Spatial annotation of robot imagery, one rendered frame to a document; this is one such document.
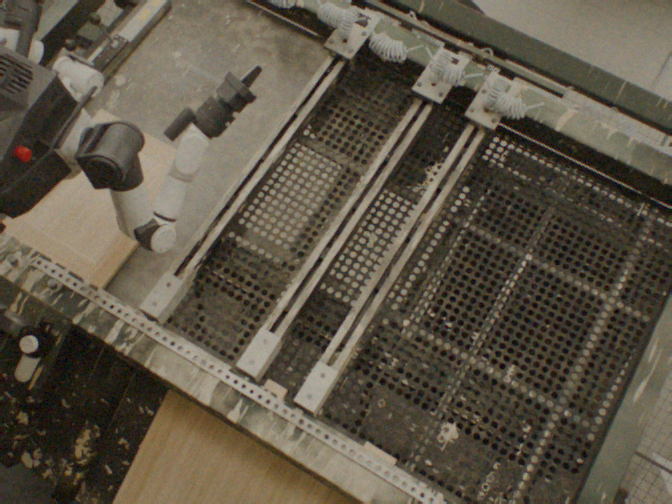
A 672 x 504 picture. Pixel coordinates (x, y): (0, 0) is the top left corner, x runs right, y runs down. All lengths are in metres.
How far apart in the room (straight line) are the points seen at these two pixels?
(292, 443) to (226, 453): 0.37
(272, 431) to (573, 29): 5.56
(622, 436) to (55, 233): 1.66
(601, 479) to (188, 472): 1.16
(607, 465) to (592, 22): 5.36
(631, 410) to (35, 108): 1.64
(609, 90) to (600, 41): 4.10
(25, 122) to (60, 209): 0.64
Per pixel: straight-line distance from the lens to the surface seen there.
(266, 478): 2.41
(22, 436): 2.70
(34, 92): 1.90
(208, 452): 2.45
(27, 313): 2.37
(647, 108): 3.06
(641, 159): 2.54
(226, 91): 2.09
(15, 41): 2.38
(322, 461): 2.10
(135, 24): 2.79
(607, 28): 7.17
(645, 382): 2.31
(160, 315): 2.23
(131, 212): 2.04
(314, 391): 2.11
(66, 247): 2.43
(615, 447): 2.23
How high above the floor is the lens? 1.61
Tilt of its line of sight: 8 degrees down
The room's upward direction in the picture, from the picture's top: 27 degrees clockwise
